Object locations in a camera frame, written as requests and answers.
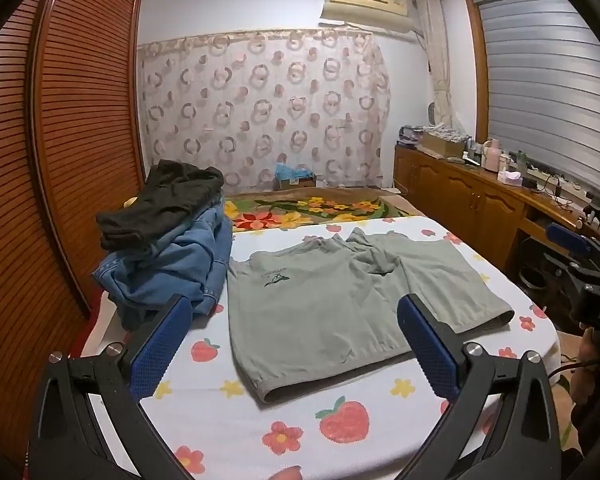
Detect small cardboard box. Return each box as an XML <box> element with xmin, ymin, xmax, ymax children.
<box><xmin>274</xmin><ymin>174</ymin><xmax>317</xmax><ymax>191</ymax></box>

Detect wooden cabinet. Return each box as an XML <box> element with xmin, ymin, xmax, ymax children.
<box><xmin>393</xmin><ymin>142</ymin><xmax>600</xmax><ymax>275</ymax></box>

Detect white air conditioner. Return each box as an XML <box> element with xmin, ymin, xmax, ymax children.
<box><xmin>321</xmin><ymin>0</ymin><xmax>414</xmax><ymax>32</ymax></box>

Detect circle patterned curtain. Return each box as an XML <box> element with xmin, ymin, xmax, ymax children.
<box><xmin>137</xmin><ymin>29</ymin><xmax>392</xmax><ymax>194</ymax></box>

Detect wooden window frame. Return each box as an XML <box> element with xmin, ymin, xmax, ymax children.
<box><xmin>461</xmin><ymin>0</ymin><xmax>556</xmax><ymax>142</ymax></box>

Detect green floral blanket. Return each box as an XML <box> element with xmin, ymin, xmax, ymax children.
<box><xmin>223</xmin><ymin>195</ymin><xmax>412</xmax><ymax>234</ymax></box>

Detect blue denim jeans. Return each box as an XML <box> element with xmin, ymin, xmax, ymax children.
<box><xmin>91</xmin><ymin>199</ymin><xmax>233</xmax><ymax>332</ymax></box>

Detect beige tied curtain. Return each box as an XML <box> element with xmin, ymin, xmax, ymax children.
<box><xmin>414</xmin><ymin>0</ymin><xmax>465</xmax><ymax>135</ymax></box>

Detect grey window blind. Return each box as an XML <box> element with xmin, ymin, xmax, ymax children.
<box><xmin>477</xmin><ymin>0</ymin><xmax>600</xmax><ymax>197</ymax></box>

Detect black pants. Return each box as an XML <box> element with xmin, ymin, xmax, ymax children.
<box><xmin>96</xmin><ymin>159</ymin><xmax>226</xmax><ymax>252</ymax></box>

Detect person's right hand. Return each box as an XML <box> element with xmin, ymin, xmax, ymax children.
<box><xmin>577</xmin><ymin>327</ymin><xmax>600</xmax><ymax>382</ymax></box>

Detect grey-green t-shirt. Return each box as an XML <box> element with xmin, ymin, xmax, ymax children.
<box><xmin>227</xmin><ymin>227</ymin><xmax>516</xmax><ymax>403</ymax></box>

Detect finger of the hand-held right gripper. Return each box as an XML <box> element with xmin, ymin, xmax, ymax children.
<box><xmin>542</xmin><ymin>251</ymin><xmax>581</xmax><ymax>286</ymax></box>
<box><xmin>546</xmin><ymin>224</ymin><xmax>593</xmax><ymax>260</ymax></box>

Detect blue plastic bag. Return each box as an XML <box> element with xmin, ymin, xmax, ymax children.
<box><xmin>275</xmin><ymin>162</ymin><xmax>309</xmax><ymax>182</ymax></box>

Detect cream thermos flask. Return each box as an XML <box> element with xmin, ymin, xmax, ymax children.
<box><xmin>482</xmin><ymin>138</ymin><xmax>501</xmax><ymax>174</ymax></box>

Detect open box of small bottles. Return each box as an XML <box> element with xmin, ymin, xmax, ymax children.
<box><xmin>419</xmin><ymin>125</ymin><xmax>469</xmax><ymax>159</ymax></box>

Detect white power strip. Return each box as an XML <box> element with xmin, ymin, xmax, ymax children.
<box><xmin>527</xmin><ymin>160</ymin><xmax>587</xmax><ymax>192</ymax></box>

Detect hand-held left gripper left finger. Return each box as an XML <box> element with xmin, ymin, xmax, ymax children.
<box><xmin>27</xmin><ymin>294</ymin><xmax>196</xmax><ymax>480</ymax></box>

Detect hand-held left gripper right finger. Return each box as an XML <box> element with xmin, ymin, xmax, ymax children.
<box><xmin>396</xmin><ymin>293</ymin><xmax>563</xmax><ymax>480</ymax></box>

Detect white strawberry printed blanket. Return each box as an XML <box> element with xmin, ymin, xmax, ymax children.
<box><xmin>82</xmin><ymin>215</ymin><xmax>561</xmax><ymax>480</ymax></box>

